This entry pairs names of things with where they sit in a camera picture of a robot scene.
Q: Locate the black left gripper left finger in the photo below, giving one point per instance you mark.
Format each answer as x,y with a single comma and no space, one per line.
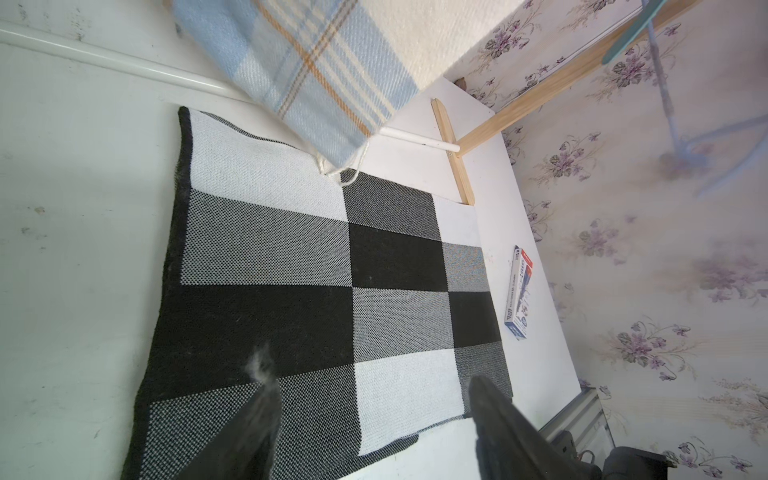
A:
246,445

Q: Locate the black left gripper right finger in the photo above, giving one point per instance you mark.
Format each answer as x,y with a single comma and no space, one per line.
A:
509,447

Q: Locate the plaid blue cream scarf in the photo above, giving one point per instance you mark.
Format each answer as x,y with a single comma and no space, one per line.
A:
335,72

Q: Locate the teal plastic hanger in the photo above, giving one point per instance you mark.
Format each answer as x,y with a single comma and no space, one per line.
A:
644,18

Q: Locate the black white checkered scarf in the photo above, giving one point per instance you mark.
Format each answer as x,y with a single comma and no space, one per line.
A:
363,305

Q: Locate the aluminium front rail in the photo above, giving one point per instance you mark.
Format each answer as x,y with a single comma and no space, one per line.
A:
580,430

